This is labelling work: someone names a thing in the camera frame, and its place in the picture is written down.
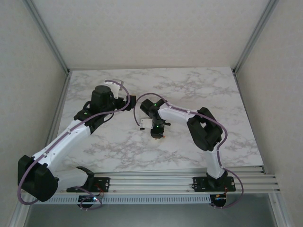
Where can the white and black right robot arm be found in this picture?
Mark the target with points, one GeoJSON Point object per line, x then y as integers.
{"type": "Point", "coordinates": [177, 114]}

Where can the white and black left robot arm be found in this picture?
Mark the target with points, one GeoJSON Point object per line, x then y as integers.
{"type": "Point", "coordinates": [68, 142]}

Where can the aluminium corner frame post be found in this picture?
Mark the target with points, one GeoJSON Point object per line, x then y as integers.
{"type": "Point", "coordinates": [48, 35]}
{"type": "Point", "coordinates": [252, 35]}

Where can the aluminium side frame rail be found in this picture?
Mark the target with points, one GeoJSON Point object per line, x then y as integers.
{"type": "Point", "coordinates": [59, 99]}

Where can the black controller board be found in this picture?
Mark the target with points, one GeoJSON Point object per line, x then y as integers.
{"type": "Point", "coordinates": [217, 198]}
{"type": "Point", "coordinates": [88, 199]}

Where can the aluminium lower frame leg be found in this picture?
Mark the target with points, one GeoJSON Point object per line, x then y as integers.
{"type": "Point", "coordinates": [20, 212]}
{"type": "Point", "coordinates": [280, 212]}

